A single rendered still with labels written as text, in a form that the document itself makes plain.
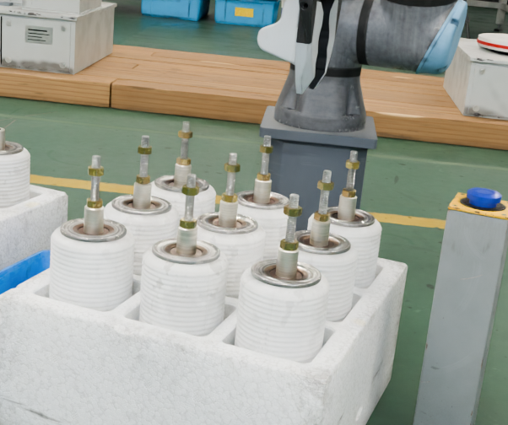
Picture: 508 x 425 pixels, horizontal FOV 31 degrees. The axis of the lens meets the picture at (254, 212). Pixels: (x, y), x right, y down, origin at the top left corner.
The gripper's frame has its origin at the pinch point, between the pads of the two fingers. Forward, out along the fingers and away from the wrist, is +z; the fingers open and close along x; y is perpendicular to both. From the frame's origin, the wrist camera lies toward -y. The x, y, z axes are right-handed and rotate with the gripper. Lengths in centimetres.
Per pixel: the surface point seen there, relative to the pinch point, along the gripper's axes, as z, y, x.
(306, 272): 21.0, -1.2, -1.1
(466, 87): 30, 13, -206
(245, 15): 41, 178, -431
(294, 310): 23.2, -1.9, 4.2
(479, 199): 13.8, -16.1, -17.2
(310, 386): 29.2, -5.4, 7.8
